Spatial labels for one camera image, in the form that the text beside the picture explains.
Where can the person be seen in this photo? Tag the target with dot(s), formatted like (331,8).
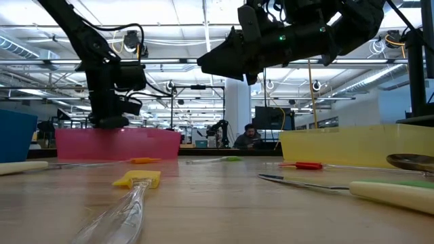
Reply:
(249,139)

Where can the blue plastic bin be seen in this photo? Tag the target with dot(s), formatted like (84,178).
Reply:
(17,135)

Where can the black background monitor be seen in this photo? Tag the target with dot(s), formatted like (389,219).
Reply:
(271,118)

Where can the brown wooden spoon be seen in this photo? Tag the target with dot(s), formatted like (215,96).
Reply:
(410,162)

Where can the silver air duct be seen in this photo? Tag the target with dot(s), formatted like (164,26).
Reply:
(373,79)
(20,47)

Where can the black upright post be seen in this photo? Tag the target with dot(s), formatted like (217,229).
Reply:
(416,84)
(429,34)

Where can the yellow plastic bin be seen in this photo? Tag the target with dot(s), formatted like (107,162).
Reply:
(339,145)

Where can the red plastic bin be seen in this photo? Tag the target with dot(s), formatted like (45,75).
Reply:
(118,144)

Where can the white building pillar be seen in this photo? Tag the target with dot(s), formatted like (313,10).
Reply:
(238,108)

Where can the black background robot arm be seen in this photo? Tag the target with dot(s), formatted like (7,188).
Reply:
(222,128)

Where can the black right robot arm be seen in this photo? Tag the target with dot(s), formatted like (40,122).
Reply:
(356,20)

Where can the teal box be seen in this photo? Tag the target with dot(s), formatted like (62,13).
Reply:
(201,144)

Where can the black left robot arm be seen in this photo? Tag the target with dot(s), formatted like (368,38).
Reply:
(78,34)

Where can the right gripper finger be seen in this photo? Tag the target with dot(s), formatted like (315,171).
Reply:
(223,61)

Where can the black metal table frame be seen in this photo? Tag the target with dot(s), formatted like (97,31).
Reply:
(220,152)

